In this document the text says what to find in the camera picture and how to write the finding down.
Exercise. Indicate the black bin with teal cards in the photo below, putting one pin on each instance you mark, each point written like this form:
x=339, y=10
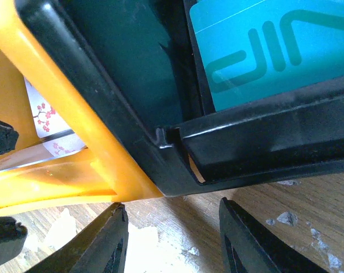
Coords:
x=136, y=64

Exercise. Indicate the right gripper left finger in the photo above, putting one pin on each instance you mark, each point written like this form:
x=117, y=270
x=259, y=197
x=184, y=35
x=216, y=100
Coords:
x=100, y=247

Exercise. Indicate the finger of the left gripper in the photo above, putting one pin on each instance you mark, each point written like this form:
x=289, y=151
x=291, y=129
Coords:
x=12, y=238
x=8, y=138

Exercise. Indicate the yellow bin with white cards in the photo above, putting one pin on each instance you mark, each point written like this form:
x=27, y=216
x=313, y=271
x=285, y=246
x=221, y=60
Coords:
x=30, y=177

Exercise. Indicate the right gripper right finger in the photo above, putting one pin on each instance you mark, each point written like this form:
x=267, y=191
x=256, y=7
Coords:
x=248, y=246

